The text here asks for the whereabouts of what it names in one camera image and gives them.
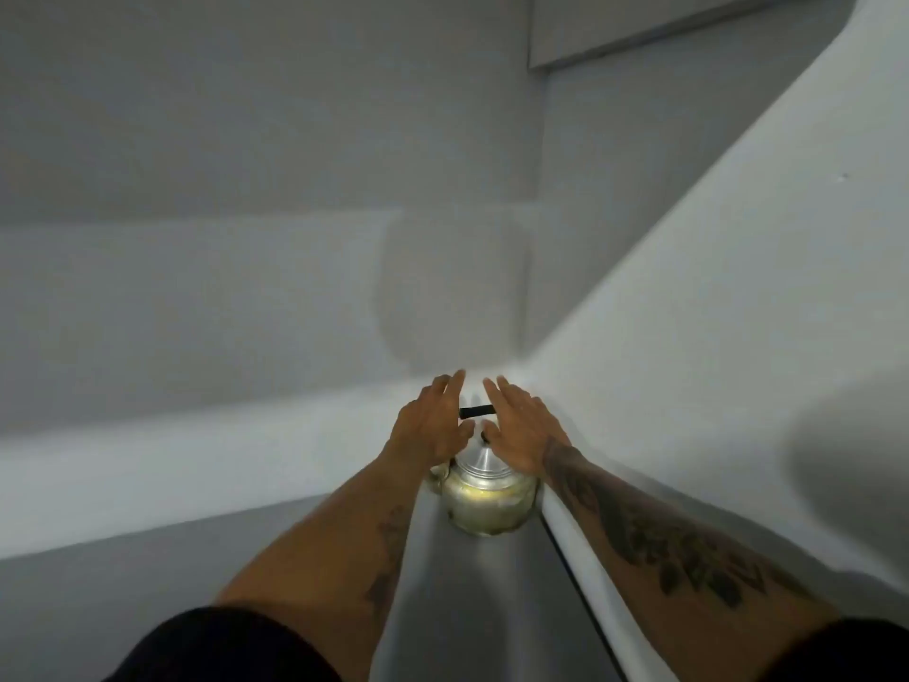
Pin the person's left hand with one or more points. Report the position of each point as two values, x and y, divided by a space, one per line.
426 429

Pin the person's right hand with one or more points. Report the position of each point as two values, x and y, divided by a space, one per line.
522 433

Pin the tarnished metal kettle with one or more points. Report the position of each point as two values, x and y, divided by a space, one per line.
488 493

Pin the person's right forearm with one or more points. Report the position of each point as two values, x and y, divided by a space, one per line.
660 554

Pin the person's left forearm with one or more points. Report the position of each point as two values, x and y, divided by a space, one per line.
334 546

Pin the grey countertop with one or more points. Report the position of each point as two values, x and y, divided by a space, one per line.
483 617

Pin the black left sleeve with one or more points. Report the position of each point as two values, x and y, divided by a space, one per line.
220 649

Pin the black sleeve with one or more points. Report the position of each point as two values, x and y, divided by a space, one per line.
845 653
220 649

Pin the black right sleeve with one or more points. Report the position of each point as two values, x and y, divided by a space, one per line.
845 653

